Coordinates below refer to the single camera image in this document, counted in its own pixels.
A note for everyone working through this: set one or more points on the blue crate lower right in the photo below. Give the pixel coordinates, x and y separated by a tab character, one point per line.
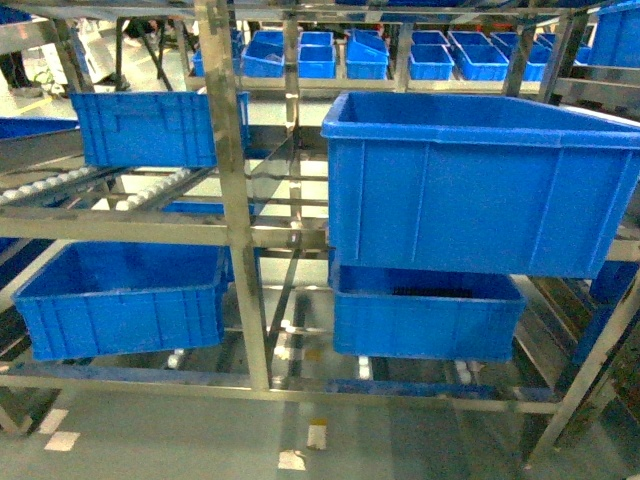
414	314

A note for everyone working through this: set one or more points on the large blue crate right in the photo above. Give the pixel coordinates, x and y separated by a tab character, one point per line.
471	183

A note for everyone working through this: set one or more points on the distant blue bins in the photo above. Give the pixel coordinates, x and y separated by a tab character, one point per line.
367	54

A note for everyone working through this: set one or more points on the blue crate upper left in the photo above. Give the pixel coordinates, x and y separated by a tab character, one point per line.
145	129

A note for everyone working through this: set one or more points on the blue crate lower left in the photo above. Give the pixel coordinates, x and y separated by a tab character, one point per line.
110	298

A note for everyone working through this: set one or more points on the white roller track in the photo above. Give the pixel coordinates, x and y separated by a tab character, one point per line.
27	190

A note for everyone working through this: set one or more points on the blue bin upper right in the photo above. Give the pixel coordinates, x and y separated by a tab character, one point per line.
616	41

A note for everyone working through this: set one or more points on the stainless steel shelf frame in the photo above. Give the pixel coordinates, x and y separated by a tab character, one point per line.
610	371

